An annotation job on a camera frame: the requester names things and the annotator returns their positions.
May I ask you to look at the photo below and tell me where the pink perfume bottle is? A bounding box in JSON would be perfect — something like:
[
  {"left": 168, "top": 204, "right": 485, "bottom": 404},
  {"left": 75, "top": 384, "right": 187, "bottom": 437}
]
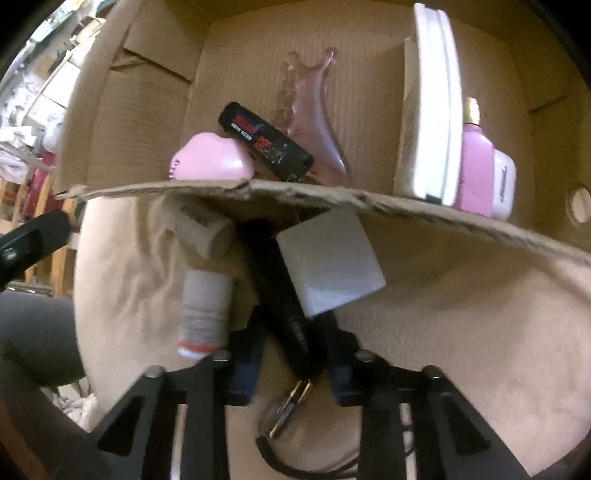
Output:
[{"left": 455, "top": 97, "right": 497, "bottom": 217}]

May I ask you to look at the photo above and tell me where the pink hair claw clip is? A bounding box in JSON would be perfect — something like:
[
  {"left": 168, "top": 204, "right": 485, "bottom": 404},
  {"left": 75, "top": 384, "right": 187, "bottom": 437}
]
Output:
[{"left": 272, "top": 46, "right": 354, "bottom": 188}]

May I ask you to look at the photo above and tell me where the white cylindrical bottle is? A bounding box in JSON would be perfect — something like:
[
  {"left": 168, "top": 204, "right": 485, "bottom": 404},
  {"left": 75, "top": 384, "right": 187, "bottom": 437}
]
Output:
[{"left": 159, "top": 198, "right": 236, "bottom": 259}]

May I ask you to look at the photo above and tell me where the white cloth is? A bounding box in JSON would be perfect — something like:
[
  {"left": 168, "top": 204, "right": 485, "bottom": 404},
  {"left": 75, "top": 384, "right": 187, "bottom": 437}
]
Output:
[{"left": 58, "top": 392, "right": 99, "bottom": 431}]

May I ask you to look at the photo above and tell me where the black lighter with red label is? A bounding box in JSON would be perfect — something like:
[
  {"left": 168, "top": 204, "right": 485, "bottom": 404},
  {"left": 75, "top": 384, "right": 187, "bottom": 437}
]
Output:
[{"left": 218, "top": 102, "right": 315, "bottom": 183}]

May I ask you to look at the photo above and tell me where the red and yellow wooden rack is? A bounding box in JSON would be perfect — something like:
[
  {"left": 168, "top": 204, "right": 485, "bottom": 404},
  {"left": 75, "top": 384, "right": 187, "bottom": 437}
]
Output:
[{"left": 0, "top": 157, "right": 63, "bottom": 222}]

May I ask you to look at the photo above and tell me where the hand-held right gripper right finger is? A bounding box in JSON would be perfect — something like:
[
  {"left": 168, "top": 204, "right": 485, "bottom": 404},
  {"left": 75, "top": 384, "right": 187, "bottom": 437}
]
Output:
[{"left": 318, "top": 314, "right": 532, "bottom": 480}]

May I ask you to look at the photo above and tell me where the white cube charger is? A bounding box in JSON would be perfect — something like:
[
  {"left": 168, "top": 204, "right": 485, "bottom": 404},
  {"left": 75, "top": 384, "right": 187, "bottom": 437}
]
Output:
[{"left": 276, "top": 208, "right": 387, "bottom": 318}]

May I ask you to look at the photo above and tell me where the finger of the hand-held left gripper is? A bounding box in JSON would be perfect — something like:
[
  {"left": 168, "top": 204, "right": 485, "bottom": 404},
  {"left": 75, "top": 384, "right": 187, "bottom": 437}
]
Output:
[{"left": 0, "top": 209, "right": 72, "bottom": 284}]

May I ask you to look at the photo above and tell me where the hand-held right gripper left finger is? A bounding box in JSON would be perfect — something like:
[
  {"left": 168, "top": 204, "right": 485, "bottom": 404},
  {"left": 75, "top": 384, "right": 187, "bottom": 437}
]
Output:
[{"left": 95, "top": 314, "right": 269, "bottom": 480}]

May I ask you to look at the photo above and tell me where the white bottle with red label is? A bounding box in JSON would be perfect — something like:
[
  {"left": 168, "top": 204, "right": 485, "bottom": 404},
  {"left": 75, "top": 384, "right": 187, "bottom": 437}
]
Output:
[{"left": 176, "top": 270, "right": 233, "bottom": 360}]

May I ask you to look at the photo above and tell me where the pink rounded case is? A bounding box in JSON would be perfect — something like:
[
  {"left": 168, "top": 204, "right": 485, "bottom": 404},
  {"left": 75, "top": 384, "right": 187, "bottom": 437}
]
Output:
[{"left": 168, "top": 132, "right": 254, "bottom": 182}]

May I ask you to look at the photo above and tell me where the white remote control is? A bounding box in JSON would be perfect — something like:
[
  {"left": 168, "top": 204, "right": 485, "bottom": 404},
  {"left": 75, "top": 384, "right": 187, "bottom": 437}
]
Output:
[{"left": 392, "top": 2, "right": 465, "bottom": 207}]

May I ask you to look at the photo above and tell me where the black tube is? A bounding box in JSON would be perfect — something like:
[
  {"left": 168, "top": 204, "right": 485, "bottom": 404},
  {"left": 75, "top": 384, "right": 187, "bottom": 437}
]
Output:
[{"left": 236, "top": 219, "right": 324, "bottom": 377}]

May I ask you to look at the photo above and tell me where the cardboard box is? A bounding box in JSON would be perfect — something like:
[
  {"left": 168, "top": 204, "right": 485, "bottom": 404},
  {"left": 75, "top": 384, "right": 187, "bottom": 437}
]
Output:
[{"left": 55, "top": 0, "right": 591, "bottom": 266}]

